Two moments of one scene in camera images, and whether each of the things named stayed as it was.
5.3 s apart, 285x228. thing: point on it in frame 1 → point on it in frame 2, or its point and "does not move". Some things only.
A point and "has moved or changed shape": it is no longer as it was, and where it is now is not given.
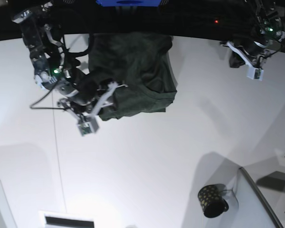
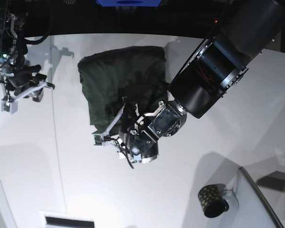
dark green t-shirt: x=140 y=65 has moved or changed shape
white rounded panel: x=0 y=214 does not move
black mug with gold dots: x=211 y=199 does not move
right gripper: x=257 y=52 → x=140 y=147
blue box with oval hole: x=128 y=3 does not move
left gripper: x=81 y=93 → x=18 y=77
